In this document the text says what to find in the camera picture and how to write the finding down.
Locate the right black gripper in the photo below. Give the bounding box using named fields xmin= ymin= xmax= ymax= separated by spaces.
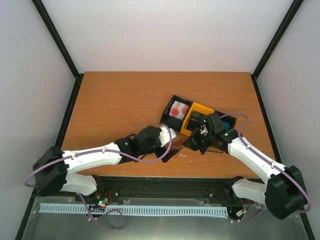
xmin=182 ymin=127 xmax=215 ymax=155

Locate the black credit card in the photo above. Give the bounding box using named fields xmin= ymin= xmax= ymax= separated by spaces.
xmin=189 ymin=111 xmax=204 ymax=126

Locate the brown leather card holder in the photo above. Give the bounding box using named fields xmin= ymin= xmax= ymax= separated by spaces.
xmin=170 ymin=132 xmax=188 ymax=150

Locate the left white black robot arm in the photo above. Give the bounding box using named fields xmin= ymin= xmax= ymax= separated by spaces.
xmin=31 ymin=124 xmax=177 ymax=202

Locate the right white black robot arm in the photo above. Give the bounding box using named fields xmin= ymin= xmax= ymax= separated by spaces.
xmin=184 ymin=111 xmax=312 ymax=220

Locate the black left card bin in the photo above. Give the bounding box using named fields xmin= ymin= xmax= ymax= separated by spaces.
xmin=159 ymin=95 xmax=194 ymax=132

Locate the black card bin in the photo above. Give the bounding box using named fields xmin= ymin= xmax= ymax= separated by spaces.
xmin=214 ymin=110 xmax=237 ymax=130
xmin=159 ymin=95 xmax=194 ymax=132

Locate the red white credit card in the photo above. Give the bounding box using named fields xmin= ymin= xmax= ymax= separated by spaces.
xmin=169 ymin=100 xmax=189 ymax=120

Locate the yellow middle card bin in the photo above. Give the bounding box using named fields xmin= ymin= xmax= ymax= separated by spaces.
xmin=180 ymin=102 xmax=215 ymax=136

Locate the blue credit card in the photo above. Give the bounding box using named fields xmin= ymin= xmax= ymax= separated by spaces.
xmin=221 ymin=119 xmax=232 ymax=131

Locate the black right card bin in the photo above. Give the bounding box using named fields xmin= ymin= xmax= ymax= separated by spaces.
xmin=214 ymin=110 xmax=237 ymax=130

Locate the small electronics board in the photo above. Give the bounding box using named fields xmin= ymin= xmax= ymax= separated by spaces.
xmin=95 ymin=190 xmax=113 ymax=208

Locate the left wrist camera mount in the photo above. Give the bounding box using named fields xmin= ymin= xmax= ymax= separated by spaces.
xmin=159 ymin=124 xmax=177 ymax=147

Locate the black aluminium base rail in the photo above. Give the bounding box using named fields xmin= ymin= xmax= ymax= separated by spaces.
xmin=32 ymin=175 xmax=276 ymax=208

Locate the light blue cable duct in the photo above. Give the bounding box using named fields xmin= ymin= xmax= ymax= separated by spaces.
xmin=38 ymin=203 xmax=228 ymax=218

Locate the right black frame post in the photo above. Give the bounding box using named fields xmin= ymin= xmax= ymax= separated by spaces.
xmin=251 ymin=0 xmax=305 ymax=78

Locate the black frame post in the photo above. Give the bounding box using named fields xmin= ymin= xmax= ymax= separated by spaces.
xmin=31 ymin=0 xmax=85 ymax=78
xmin=251 ymin=0 xmax=305 ymax=78

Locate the left black frame post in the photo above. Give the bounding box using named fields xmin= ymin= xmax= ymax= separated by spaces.
xmin=31 ymin=0 xmax=85 ymax=78

